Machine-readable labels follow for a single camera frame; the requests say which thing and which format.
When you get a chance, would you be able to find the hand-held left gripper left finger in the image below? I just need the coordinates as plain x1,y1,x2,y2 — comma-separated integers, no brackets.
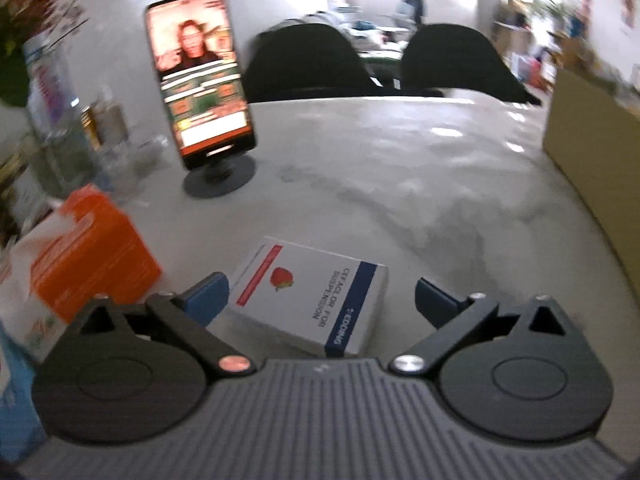
75,271,257,376

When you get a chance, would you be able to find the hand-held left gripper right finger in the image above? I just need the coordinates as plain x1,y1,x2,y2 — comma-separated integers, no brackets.
389,276,581,377

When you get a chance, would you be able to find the white strawberry medicine box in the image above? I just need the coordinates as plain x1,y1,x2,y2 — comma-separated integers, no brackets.
207,235,390,360

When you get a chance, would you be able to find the brown cardboard box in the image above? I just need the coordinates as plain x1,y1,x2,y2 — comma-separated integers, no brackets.
542,67,640,287

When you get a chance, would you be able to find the white marble desktop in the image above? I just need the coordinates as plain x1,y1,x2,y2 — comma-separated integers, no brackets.
0,87,640,361

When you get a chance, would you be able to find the round grey phone stand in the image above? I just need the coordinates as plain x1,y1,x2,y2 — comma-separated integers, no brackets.
182,154,259,200

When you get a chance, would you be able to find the orange tissue box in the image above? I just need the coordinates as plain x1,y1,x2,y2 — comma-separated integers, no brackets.
0,183,164,362

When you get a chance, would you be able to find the clear spray bottle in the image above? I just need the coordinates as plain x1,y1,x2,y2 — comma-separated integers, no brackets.
96,86,138,196

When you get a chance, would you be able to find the glass vase with plant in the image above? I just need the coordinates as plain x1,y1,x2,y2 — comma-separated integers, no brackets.
0,0,111,199

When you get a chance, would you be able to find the blue cartoon patch box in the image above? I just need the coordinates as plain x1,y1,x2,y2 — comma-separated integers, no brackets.
0,320,49,467

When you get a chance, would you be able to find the black smartphone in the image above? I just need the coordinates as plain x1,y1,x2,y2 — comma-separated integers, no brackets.
144,0,259,171

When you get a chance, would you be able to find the black chair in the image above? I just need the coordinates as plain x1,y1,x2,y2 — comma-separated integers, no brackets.
242,22,387,104
399,23,544,107

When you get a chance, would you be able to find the purple white toothpaste tube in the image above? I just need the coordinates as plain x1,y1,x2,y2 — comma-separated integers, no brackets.
25,44,77,137

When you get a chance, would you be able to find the grey sofa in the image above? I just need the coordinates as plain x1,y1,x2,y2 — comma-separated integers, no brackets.
279,7,417,57

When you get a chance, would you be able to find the white office chair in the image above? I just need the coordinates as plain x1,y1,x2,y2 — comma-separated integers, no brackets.
397,0,427,27

